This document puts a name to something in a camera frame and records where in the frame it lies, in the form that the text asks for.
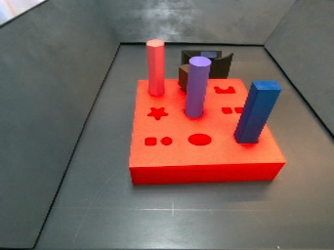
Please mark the blue square peg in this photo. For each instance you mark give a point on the blue square peg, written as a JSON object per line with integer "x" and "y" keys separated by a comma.
{"x": 261, "y": 100}

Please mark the red hexagonal peg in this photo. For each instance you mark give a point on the red hexagonal peg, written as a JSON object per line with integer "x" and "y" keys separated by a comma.
{"x": 156, "y": 62}

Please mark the blue square-circle object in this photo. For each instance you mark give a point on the blue square-circle object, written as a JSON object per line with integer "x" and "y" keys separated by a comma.
{"x": 209, "y": 54}

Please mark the red fixture block with holes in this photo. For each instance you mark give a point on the red fixture block with holes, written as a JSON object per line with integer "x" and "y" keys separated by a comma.
{"x": 177, "y": 149}

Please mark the black curved regrasp stand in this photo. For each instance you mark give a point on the black curved regrasp stand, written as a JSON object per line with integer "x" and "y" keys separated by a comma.
{"x": 221, "y": 64}

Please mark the purple round peg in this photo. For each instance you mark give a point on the purple round peg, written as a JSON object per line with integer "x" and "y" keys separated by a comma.
{"x": 199, "y": 77}

